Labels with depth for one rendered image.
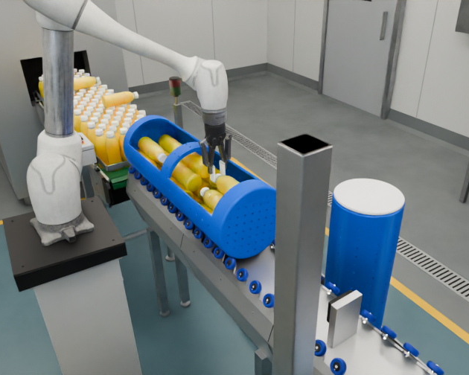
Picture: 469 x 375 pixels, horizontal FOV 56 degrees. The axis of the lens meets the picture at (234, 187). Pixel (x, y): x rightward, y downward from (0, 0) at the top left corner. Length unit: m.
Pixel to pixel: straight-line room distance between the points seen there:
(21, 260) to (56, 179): 0.29
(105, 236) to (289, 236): 1.01
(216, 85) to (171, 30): 5.12
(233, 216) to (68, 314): 0.72
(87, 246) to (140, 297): 1.37
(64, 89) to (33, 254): 0.57
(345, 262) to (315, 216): 1.22
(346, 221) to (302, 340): 0.99
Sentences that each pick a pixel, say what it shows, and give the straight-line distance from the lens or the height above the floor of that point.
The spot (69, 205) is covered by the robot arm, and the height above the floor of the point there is 1.18.
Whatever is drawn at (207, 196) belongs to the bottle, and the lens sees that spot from 1.61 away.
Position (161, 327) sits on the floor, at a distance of 2.72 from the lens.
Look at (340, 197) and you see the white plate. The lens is 1.83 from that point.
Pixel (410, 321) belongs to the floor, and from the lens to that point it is 2.85.
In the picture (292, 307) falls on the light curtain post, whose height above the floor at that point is 1.40.
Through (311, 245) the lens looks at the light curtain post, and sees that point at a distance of 0.73.
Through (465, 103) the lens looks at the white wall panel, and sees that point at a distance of 4.95.
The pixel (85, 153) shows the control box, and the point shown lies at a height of 1.06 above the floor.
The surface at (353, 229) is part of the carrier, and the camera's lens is 1.80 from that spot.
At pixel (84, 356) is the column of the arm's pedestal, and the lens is 1.94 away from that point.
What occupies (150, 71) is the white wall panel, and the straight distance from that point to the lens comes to 6.58.
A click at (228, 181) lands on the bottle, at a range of 1.60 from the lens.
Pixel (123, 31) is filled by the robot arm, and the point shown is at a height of 1.72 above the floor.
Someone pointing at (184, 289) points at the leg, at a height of 0.14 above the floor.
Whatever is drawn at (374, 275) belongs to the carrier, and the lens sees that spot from 1.95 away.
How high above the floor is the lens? 1.97
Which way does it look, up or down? 30 degrees down
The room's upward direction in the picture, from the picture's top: 2 degrees counter-clockwise
